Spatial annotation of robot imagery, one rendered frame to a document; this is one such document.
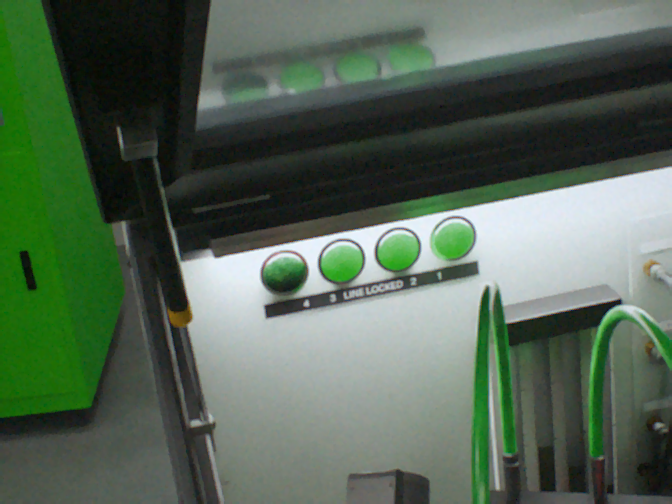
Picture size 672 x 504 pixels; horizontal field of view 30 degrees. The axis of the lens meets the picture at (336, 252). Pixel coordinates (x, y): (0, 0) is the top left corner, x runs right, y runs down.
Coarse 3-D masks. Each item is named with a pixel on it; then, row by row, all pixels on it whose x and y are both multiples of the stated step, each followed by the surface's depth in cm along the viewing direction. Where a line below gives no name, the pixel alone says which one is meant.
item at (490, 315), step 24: (480, 288) 110; (480, 312) 105; (504, 312) 121; (480, 336) 103; (504, 336) 124; (480, 360) 101; (504, 360) 126; (480, 384) 99; (504, 384) 128; (480, 408) 98; (504, 408) 129; (480, 432) 97; (504, 432) 131; (480, 456) 96; (504, 456) 132; (480, 480) 96
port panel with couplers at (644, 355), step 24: (648, 216) 135; (648, 240) 136; (648, 264) 136; (648, 288) 138; (648, 312) 139; (648, 360) 142; (648, 384) 143; (648, 408) 144; (648, 432) 145; (648, 456) 147
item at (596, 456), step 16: (608, 320) 118; (640, 320) 110; (608, 336) 120; (656, 336) 108; (592, 368) 124; (592, 384) 125; (592, 400) 126; (592, 416) 127; (592, 432) 128; (592, 448) 129; (592, 464) 130; (592, 480) 131; (592, 496) 132
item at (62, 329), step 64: (0, 0) 324; (0, 64) 329; (0, 128) 336; (64, 128) 379; (0, 192) 343; (64, 192) 369; (0, 256) 350; (64, 256) 360; (0, 320) 358; (64, 320) 359; (0, 384) 367; (64, 384) 367
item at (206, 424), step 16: (144, 160) 88; (144, 176) 90; (160, 176) 91; (144, 192) 91; (160, 192) 92; (144, 208) 93; (160, 208) 92; (160, 224) 94; (160, 240) 95; (160, 256) 96; (176, 256) 97; (160, 272) 98; (176, 272) 98; (176, 288) 99; (176, 304) 101; (176, 320) 102; (192, 352) 107; (192, 368) 108; (208, 416) 114; (192, 432) 115; (208, 432) 115
